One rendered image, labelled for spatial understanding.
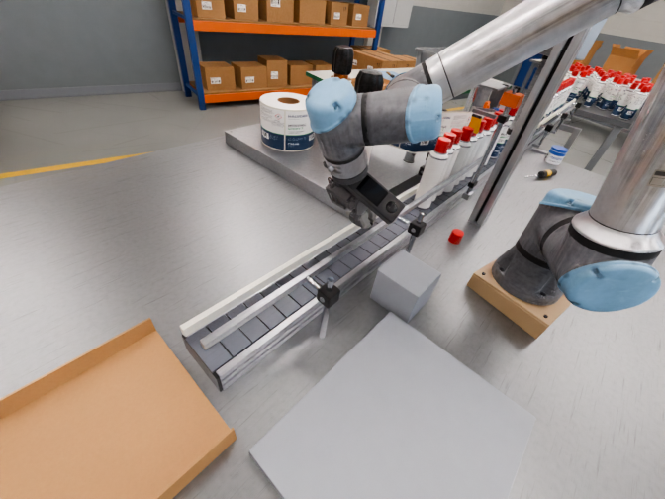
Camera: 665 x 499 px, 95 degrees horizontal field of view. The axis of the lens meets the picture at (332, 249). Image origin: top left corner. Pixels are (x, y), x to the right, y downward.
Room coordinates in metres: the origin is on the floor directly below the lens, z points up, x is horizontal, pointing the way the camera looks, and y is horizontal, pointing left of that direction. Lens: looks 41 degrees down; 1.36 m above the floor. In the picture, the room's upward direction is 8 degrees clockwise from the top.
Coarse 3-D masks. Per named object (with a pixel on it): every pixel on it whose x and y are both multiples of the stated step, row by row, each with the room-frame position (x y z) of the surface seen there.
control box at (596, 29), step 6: (522, 0) 0.99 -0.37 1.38; (606, 18) 0.87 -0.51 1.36; (600, 24) 0.87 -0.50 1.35; (594, 30) 0.87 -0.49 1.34; (600, 30) 0.87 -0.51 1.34; (588, 36) 0.86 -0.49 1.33; (594, 36) 0.87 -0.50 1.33; (588, 42) 0.87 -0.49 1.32; (552, 48) 0.85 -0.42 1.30; (582, 48) 0.86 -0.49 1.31; (588, 48) 0.87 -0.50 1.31; (546, 54) 0.86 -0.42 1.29; (582, 54) 0.87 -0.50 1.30
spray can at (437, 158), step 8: (440, 144) 0.80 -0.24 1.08; (448, 144) 0.80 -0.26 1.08; (432, 152) 0.81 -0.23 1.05; (440, 152) 0.80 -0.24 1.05; (432, 160) 0.79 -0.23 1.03; (440, 160) 0.79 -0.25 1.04; (432, 168) 0.79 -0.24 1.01; (440, 168) 0.79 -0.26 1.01; (424, 176) 0.80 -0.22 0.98; (432, 176) 0.79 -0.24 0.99; (440, 176) 0.80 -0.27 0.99; (424, 184) 0.80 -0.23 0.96; (432, 184) 0.79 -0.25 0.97; (424, 192) 0.79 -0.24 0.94; (424, 208) 0.79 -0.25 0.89
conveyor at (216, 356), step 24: (456, 192) 0.95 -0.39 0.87; (408, 216) 0.74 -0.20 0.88; (384, 240) 0.62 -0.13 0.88; (312, 264) 0.49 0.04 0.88; (336, 264) 0.50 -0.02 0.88; (312, 288) 0.42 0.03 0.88; (240, 312) 0.34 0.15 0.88; (264, 312) 0.34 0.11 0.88; (288, 312) 0.35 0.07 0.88; (192, 336) 0.27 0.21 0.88; (240, 336) 0.29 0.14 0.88; (216, 360) 0.24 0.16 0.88
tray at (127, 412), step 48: (144, 336) 0.29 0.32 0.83; (48, 384) 0.18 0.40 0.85; (96, 384) 0.19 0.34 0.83; (144, 384) 0.20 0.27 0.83; (192, 384) 0.21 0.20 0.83; (0, 432) 0.11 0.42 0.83; (48, 432) 0.12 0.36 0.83; (96, 432) 0.13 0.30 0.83; (144, 432) 0.14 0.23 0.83; (192, 432) 0.15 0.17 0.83; (0, 480) 0.06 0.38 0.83; (48, 480) 0.07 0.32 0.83; (96, 480) 0.08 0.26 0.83; (144, 480) 0.08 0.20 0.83
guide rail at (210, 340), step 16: (480, 160) 1.02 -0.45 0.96; (432, 192) 0.75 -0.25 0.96; (384, 224) 0.57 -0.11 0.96; (336, 256) 0.44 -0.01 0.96; (304, 272) 0.38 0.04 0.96; (288, 288) 0.34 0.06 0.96; (256, 304) 0.30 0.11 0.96; (272, 304) 0.31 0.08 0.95; (240, 320) 0.26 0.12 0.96; (208, 336) 0.23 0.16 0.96; (224, 336) 0.24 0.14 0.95
